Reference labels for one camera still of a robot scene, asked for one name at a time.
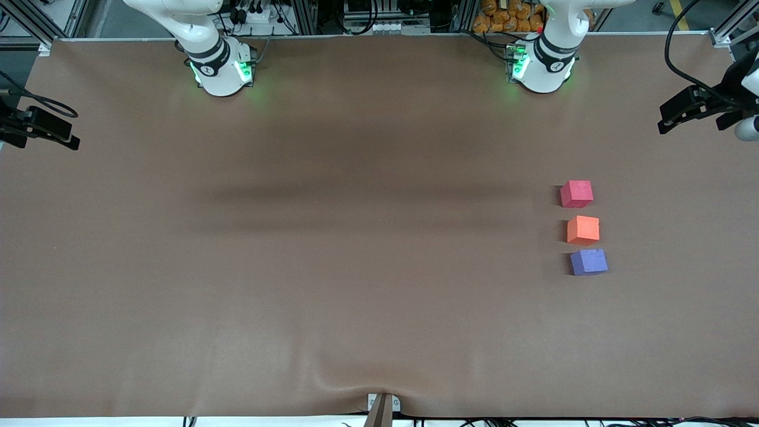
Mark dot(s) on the black caster wheel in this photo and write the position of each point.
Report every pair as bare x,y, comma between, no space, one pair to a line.
658,8

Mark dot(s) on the brown camera post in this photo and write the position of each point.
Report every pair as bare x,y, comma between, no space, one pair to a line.
380,415

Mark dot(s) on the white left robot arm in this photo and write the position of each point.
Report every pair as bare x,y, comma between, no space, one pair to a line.
542,71

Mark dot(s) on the orange objects pile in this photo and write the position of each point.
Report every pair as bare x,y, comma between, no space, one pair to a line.
504,18

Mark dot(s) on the white power strip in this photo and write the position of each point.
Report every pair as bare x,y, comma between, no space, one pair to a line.
255,16

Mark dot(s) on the aluminium frame post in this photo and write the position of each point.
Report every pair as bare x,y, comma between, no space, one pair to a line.
308,18
77,18
726,32

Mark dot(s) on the orange foam block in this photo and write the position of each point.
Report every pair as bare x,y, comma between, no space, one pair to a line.
583,230

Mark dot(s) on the silver mounting bracket plate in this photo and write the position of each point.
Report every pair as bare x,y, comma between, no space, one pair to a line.
395,405

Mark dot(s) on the purple foam block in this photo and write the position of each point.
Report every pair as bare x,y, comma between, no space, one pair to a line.
589,261

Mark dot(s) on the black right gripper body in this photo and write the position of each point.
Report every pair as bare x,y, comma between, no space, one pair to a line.
7,123

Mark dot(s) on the red foam block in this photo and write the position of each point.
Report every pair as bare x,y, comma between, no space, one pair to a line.
576,194

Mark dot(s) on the brown table mat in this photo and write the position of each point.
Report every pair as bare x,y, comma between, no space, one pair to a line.
379,296

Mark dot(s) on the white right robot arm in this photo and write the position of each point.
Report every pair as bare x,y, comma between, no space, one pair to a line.
216,71

